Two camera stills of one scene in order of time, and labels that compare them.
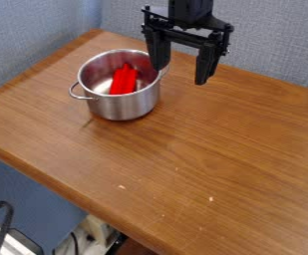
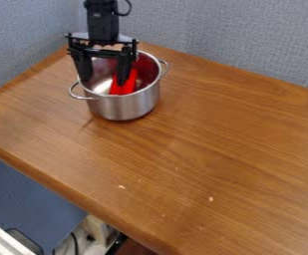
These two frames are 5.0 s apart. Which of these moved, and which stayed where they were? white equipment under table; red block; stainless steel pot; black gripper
Moved: black gripper
Stayed: red block; stainless steel pot; white equipment under table
